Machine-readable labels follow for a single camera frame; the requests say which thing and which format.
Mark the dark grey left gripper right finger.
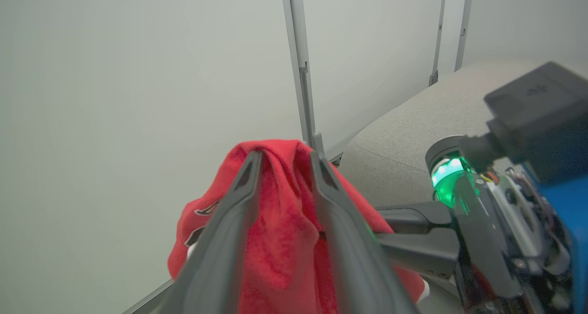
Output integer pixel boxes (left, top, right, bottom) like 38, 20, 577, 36
310, 151, 418, 314

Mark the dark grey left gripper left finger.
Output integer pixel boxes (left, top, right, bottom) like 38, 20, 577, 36
158, 151, 264, 314

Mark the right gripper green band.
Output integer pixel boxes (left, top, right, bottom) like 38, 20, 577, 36
376, 135, 580, 314

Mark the red clothing with print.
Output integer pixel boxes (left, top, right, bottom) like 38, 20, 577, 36
167, 140, 430, 314

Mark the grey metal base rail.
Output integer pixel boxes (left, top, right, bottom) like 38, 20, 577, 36
122, 277, 177, 314

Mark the dark grey wrist camera box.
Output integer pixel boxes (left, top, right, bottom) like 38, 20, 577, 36
459, 62, 588, 182

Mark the grey metal frame post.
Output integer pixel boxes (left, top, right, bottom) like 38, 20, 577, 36
429, 0, 447, 87
280, 0, 326, 157
454, 0, 475, 72

